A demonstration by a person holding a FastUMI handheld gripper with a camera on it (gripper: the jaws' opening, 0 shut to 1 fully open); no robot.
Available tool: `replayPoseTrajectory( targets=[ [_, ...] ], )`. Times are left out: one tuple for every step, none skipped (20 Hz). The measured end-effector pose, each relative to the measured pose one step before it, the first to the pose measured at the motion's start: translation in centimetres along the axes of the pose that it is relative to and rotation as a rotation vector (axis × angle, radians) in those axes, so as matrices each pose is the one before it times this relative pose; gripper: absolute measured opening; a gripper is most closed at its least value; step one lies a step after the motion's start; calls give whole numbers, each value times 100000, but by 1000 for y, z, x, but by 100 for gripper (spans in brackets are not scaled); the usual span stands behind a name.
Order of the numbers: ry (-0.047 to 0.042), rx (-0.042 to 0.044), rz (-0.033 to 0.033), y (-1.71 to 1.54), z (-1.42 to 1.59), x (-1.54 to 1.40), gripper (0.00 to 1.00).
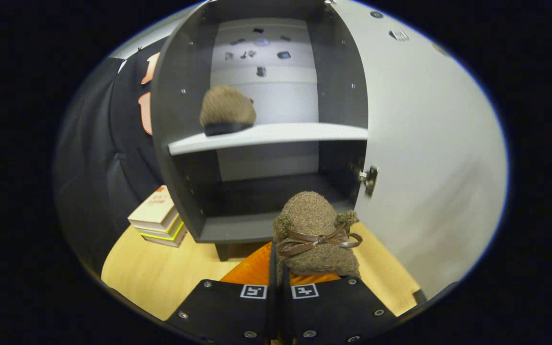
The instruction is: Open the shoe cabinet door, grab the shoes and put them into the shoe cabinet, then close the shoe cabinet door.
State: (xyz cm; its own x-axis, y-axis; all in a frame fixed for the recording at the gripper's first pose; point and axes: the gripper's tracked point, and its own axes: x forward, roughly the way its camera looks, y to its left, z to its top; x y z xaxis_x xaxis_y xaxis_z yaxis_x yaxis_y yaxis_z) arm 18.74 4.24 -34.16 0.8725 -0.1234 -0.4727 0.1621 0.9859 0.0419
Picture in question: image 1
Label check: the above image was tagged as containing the dark grey shoe cabinet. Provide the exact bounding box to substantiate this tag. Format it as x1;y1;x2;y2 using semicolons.
150;0;369;262

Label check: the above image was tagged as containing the brown fuzzy shoe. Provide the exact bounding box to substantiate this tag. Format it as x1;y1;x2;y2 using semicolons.
199;85;257;137
273;191;364;279

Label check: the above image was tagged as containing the white-edged book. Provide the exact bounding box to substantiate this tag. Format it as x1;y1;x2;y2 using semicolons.
143;228;188;248

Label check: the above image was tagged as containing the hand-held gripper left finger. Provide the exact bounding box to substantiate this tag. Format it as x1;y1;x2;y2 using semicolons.
166;241;277;345

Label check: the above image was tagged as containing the yellow-edged book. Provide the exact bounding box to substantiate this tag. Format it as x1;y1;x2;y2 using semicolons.
135;218;184;241

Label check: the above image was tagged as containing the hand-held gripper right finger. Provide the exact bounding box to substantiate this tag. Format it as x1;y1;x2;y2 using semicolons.
282;266;398;345

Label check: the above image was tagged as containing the metal door hinge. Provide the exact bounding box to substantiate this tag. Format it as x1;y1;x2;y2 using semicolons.
357;165;380;197

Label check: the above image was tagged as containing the black backdrop cloth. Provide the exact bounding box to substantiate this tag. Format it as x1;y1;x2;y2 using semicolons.
53;38;181;278

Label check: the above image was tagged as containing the beige shoe cabinet door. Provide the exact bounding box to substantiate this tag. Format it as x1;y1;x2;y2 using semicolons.
326;0;509;300

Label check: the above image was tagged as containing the beige cover book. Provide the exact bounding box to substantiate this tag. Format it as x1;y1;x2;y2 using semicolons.
127;185;179;232

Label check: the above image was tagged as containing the light grey cabinet shelf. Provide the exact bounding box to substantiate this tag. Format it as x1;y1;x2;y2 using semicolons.
168;123;368;156

